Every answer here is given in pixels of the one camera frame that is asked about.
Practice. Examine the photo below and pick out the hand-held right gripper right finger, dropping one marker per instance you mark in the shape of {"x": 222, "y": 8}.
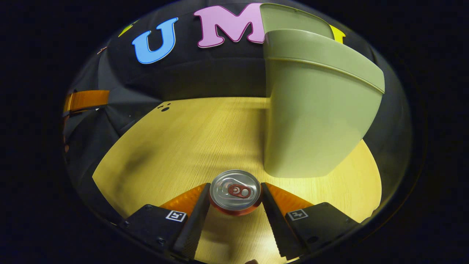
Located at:
{"x": 274, "y": 223}

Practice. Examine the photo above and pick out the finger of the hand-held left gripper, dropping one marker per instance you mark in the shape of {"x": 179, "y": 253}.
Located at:
{"x": 88, "y": 100}

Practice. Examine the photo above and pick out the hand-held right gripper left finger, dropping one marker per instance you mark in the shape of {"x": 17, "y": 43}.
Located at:
{"x": 196, "y": 223}

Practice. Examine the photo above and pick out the red pop can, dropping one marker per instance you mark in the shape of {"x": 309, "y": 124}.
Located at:
{"x": 234, "y": 190}

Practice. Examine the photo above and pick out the light green desktop garbage bin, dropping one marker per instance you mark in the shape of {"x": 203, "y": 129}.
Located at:
{"x": 311, "y": 121}

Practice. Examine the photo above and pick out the pink clip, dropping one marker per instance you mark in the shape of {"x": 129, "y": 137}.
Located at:
{"x": 102, "y": 50}

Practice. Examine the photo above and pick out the black backdrop cloth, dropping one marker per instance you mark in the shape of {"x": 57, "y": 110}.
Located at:
{"x": 205, "y": 73}

